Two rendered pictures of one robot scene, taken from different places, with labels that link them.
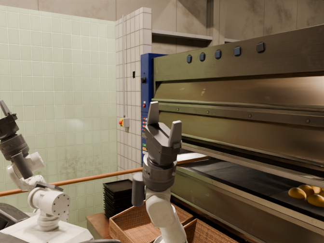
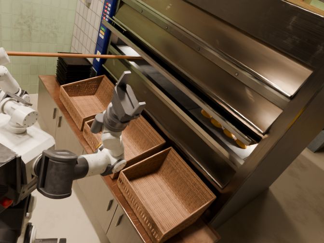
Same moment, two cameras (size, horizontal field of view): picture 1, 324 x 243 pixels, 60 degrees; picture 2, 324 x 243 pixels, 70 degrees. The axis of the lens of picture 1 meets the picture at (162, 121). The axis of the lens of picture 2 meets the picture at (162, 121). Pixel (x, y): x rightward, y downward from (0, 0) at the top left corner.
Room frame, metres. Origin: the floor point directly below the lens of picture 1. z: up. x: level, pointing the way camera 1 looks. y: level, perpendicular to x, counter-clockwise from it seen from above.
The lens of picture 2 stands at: (0.07, 0.09, 2.05)
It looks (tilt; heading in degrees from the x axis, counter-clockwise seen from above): 32 degrees down; 340
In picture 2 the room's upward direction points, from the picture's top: 23 degrees clockwise
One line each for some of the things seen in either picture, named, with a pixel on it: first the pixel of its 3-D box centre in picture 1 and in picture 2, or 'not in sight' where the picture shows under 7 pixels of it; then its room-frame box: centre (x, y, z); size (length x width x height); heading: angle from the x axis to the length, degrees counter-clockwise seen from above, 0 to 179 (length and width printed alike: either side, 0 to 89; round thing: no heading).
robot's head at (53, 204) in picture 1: (49, 205); (19, 114); (0.79, 0.33, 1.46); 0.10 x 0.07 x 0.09; 61
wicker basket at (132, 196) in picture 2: not in sight; (164, 190); (1.15, -0.54, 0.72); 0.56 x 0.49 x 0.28; 31
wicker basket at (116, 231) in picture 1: (149, 225); (93, 100); (2.16, 0.10, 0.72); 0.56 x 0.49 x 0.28; 32
